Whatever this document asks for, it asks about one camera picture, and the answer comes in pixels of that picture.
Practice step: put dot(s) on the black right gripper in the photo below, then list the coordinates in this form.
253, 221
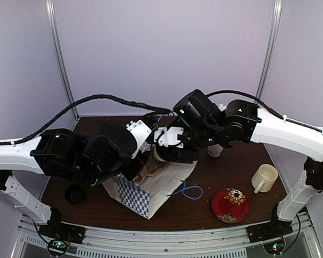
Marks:
182, 156

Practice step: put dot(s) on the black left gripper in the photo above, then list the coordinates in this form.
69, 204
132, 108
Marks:
131, 173

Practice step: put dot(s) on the blue checkered paper bag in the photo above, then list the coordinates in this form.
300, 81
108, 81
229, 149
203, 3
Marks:
146, 199

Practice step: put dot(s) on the brown pulp cup carrier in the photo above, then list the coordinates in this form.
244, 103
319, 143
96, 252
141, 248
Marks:
152, 168

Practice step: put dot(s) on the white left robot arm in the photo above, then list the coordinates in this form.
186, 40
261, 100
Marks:
65, 154

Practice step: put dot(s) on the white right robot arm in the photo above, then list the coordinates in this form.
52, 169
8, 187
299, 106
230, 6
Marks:
201, 123

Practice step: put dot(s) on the white cup holding straws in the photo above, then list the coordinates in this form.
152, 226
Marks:
215, 150

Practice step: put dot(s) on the black plastic lid stack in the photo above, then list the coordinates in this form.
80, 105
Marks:
74, 194

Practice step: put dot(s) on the red floral plate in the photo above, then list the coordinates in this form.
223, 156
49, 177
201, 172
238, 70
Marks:
230, 205

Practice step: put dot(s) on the cream ceramic mug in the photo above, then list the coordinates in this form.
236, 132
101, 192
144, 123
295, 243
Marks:
264, 178

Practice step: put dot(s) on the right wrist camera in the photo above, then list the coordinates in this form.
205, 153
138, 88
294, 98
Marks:
169, 137

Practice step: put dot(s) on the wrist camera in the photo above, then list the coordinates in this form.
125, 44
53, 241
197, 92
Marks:
141, 129
169, 137

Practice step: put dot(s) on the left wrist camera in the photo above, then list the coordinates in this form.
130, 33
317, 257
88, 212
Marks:
141, 129

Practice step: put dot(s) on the aluminium front rail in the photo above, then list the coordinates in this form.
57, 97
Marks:
220, 242

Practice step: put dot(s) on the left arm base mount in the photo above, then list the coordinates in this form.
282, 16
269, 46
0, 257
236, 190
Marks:
56, 229

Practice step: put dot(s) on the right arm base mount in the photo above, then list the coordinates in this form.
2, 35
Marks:
273, 229

